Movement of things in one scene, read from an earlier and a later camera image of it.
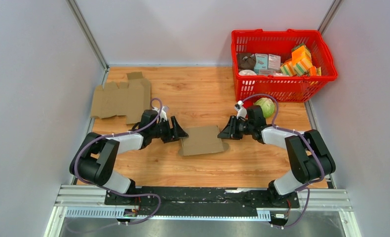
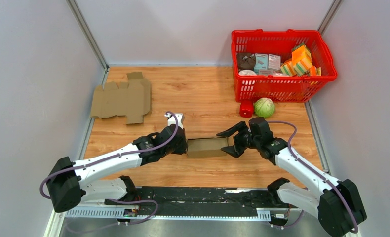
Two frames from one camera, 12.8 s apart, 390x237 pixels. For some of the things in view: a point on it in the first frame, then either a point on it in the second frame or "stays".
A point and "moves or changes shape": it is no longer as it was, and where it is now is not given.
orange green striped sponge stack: [300, 64] stays
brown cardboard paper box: [202, 140] moves or changes shape
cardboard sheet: [132, 99] stays
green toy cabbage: [267, 105] stays
